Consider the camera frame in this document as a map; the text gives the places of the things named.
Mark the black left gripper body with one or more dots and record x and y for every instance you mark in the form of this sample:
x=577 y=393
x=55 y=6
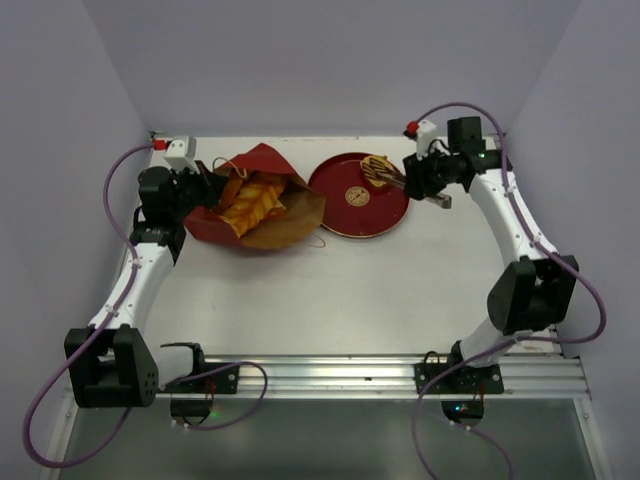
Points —
x=193 y=190

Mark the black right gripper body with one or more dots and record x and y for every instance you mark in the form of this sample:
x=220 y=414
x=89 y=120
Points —
x=417 y=178

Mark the metal tongs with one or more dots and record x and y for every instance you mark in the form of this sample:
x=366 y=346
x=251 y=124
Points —
x=400 y=182

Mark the round seeded bread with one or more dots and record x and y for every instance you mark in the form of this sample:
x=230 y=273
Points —
x=375 y=170

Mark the long twisted glazed bread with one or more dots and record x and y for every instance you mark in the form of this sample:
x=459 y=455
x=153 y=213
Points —
x=250 y=199

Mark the red paper bag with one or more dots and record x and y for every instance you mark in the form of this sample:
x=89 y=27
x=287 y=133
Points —
x=304 y=207

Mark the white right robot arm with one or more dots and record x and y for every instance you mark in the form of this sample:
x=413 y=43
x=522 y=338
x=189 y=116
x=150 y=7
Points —
x=533 y=292

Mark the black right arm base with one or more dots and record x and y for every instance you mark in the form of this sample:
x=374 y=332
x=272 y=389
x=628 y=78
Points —
x=474 y=383

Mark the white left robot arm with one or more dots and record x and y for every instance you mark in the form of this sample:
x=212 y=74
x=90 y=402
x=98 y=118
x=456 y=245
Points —
x=111 y=365

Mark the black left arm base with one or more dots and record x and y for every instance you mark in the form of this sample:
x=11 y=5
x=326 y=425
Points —
x=192 y=402

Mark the round red tray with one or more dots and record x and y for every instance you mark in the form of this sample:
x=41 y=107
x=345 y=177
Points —
x=354 y=208

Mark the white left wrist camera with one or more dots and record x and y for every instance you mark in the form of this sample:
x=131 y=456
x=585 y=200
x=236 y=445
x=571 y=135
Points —
x=178 y=152

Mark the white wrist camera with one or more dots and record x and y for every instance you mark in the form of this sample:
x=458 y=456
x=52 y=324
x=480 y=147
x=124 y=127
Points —
x=178 y=152
x=422 y=132

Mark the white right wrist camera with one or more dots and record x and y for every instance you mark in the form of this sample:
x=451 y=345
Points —
x=422 y=132

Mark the aluminium front rail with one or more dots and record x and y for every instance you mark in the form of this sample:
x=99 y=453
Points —
x=384 y=377

